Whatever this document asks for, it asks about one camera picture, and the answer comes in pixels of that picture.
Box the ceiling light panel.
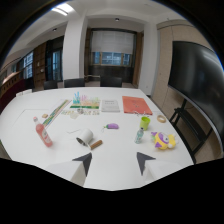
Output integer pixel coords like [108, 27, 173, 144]
[50, 2, 76, 17]

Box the yellow purple fish plush toy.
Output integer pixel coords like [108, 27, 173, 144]
[150, 131, 178, 151]

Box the patterned paper sheet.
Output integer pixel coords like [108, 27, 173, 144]
[60, 108, 101, 117]

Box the black office chair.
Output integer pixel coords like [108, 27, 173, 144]
[43, 79, 59, 91]
[63, 77, 86, 89]
[99, 75, 123, 88]

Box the green plastic cup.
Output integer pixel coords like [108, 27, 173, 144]
[139, 115, 152, 131]

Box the white window blind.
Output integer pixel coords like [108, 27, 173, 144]
[90, 30, 136, 55]

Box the beige tape roll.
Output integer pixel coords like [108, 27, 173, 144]
[156, 114, 167, 124]

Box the large black display screen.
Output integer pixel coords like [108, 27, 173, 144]
[167, 40, 224, 143]

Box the long colorful patterned strip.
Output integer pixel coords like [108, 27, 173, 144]
[42, 98, 72, 128]

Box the grey white booklet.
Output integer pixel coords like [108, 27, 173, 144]
[101, 99, 121, 113]

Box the small clear water bottle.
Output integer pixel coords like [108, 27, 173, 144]
[134, 127, 145, 145]

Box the colorful straw art object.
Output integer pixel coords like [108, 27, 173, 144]
[69, 91, 101, 110]

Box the pink drink bottle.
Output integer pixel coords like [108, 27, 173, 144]
[32, 116, 54, 148]

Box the purple eggplant toy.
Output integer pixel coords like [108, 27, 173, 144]
[103, 122, 120, 131]

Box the black display stand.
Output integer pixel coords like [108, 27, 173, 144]
[168, 98, 214, 164]

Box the orange folder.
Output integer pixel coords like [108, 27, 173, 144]
[121, 95, 154, 116]

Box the white mug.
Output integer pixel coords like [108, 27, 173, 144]
[75, 128, 94, 147]

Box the brown wooden cylinder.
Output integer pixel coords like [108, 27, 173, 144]
[89, 139, 104, 150]

